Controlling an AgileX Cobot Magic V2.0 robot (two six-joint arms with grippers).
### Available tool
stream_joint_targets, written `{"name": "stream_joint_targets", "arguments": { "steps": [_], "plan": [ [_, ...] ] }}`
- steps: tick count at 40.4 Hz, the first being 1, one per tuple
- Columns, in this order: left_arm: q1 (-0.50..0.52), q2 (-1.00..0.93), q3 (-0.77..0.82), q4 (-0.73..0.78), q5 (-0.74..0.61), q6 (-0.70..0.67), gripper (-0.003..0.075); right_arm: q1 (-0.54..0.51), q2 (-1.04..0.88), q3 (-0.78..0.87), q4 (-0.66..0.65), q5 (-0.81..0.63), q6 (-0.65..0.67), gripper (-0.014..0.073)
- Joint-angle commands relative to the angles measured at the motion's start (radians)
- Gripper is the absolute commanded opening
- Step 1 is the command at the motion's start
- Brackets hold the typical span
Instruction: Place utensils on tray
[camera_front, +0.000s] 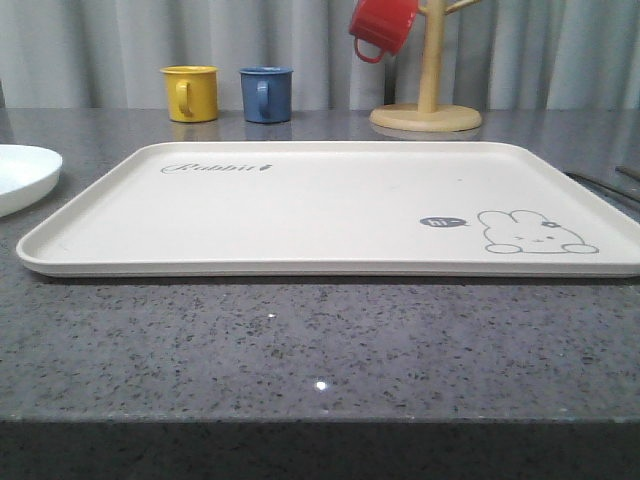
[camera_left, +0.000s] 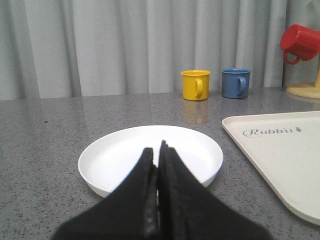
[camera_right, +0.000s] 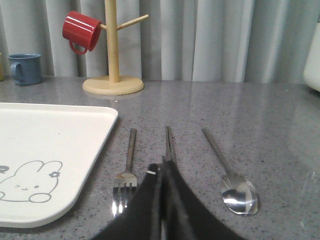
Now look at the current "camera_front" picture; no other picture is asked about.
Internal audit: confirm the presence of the white round plate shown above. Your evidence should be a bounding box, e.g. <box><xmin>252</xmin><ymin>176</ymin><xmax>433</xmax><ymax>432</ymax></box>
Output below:
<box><xmin>1</xmin><ymin>144</ymin><xmax>63</xmax><ymax>217</ymax></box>

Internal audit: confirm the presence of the silver metal chopstick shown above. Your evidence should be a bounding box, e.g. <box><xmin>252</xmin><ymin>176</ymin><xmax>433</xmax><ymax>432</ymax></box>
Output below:
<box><xmin>615</xmin><ymin>165</ymin><xmax>640</xmax><ymax>182</ymax></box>
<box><xmin>564</xmin><ymin>171</ymin><xmax>639</xmax><ymax>211</ymax></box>

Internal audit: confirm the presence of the cream rabbit print tray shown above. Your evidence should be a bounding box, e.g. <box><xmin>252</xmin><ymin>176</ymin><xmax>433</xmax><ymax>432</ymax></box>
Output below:
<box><xmin>16</xmin><ymin>141</ymin><xmax>639</xmax><ymax>277</ymax></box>

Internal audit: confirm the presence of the blue enamel mug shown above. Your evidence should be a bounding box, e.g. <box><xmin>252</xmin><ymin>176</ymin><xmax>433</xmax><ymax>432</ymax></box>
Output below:
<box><xmin>239</xmin><ymin>66</ymin><xmax>293</xmax><ymax>124</ymax></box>

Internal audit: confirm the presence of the wooden mug tree stand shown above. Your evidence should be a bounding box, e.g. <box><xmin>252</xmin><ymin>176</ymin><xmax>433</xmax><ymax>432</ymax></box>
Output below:
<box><xmin>369</xmin><ymin>1</ymin><xmax>482</xmax><ymax>132</ymax></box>

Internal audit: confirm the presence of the yellow enamel mug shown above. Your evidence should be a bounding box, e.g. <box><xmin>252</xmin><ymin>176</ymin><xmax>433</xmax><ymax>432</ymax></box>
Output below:
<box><xmin>160</xmin><ymin>65</ymin><xmax>219</xmax><ymax>123</ymax></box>

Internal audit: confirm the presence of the red enamel mug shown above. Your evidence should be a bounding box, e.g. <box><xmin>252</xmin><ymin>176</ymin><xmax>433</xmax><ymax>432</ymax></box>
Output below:
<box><xmin>349</xmin><ymin>0</ymin><xmax>419</xmax><ymax>63</ymax></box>

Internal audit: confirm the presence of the grey pleated curtain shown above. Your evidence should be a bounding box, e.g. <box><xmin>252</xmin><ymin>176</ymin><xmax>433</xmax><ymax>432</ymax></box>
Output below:
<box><xmin>1</xmin><ymin>1</ymin><xmax>639</xmax><ymax>110</ymax></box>

